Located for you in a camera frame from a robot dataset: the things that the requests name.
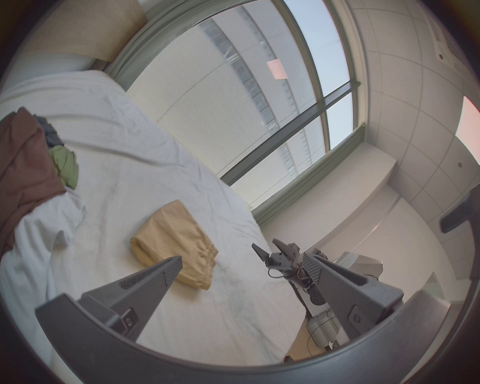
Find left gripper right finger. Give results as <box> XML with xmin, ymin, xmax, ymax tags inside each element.
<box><xmin>302</xmin><ymin>253</ymin><xmax>405</xmax><ymax>342</ymax></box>

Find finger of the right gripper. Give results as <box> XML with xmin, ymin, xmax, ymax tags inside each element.
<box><xmin>252</xmin><ymin>243</ymin><xmax>270</xmax><ymax>268</ymax></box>
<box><xmin>272</xmin><ymin>239</ymin><xmax>299</xmax><ymax>259</ymax></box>

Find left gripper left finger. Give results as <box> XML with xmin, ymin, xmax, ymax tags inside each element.
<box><xmin>79</xmin><ymin>256</ymin><xmax>183</xmax><ymax>342</ymax></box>

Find tan shorts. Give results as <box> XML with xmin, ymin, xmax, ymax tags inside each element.
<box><xmin>130</xmin><ymin>199</ymin><xmax>219</xmax><ymax>291</ymax></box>

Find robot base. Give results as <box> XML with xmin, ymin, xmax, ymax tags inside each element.
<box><xmin>305</xmin><ymin>307</ymin><xmax>342</xmax><ymax>351</ymax></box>

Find bed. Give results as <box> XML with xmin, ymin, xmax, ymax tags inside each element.
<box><xmin>0</xmin><ymin>0</ymin><xmax>308</xmax><ymax>366</ymax></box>

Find pale blue garment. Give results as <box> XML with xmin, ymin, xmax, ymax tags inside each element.
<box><xmin>0</xmin><ymin>185</ymin><xmax>88</xmax><ymax>301</ymax></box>

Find green garment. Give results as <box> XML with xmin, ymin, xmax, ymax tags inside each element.
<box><xmin>49</xmin><ymin>145</ymin><xmax>79</xmax><ymax>190</ymax></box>

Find window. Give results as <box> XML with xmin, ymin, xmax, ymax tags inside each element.
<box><xmin>125</xmin><ymin>0</ymin><xmax>362</xmax><ymax>211</ymax></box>

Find brown garment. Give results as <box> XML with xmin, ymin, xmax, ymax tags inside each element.
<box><xmin>0</xmin><ymin>107</ymin><xmax>67</xmax><ymax>259</ymax></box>

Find black garment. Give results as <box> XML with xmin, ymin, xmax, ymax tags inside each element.
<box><xmin>32</xmin><ymin>115</ymin><xmax>65</xmax><ymax>149</ymax></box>

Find ceiling light panel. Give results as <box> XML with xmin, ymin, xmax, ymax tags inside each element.
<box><xmin>455</xmin><ymin>95</ymin><xmax>480</xmax><ymax>166</ymax></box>

